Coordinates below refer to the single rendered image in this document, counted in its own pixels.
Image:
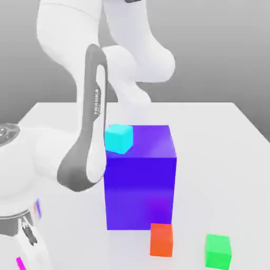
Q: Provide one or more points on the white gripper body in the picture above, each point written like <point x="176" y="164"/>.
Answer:
<point x="39" y="258"/>

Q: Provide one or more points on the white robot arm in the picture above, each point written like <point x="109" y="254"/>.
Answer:
<point x="63" y="52"/>

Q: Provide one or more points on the small magenta cube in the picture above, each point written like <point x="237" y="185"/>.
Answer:
<point x="20" y="264"/>

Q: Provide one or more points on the small orange cube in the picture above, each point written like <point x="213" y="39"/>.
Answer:
<point x="161" y="240"/>

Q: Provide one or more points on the small cyan cube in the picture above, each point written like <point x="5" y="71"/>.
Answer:
<point x="119" y="138"/>

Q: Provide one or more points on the small green cube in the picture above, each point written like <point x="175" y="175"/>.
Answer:
<point x="218" y="252"/>

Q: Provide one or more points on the large blue box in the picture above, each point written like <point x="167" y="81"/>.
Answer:
<point x="139" y="189"/>

